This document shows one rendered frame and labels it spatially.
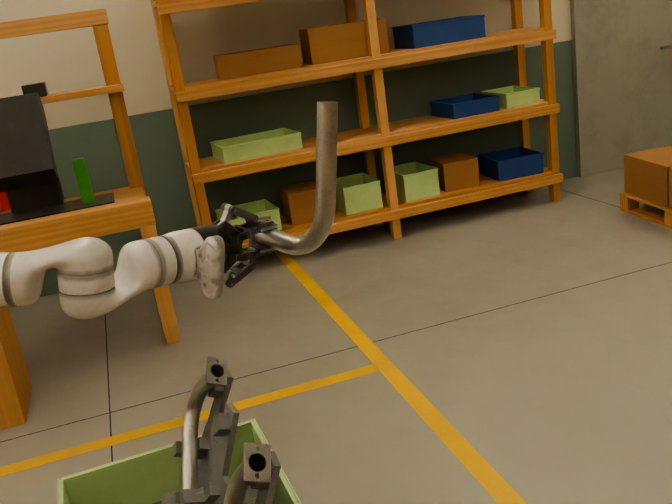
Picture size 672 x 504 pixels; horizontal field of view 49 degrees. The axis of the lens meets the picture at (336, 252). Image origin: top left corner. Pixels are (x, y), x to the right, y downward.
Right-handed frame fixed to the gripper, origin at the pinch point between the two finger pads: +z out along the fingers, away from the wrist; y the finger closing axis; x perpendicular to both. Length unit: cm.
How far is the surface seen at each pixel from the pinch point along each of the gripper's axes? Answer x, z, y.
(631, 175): -120, 485, 72
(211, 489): -0.5, -8.4, 44.4
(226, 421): -1.9, -4.5, 33.2
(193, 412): -18.6, 1.3, 41.7
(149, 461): -29, -2, 57
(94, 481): -34, -11, 60
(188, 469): -12, -4, 49
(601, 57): -209, 594, -4
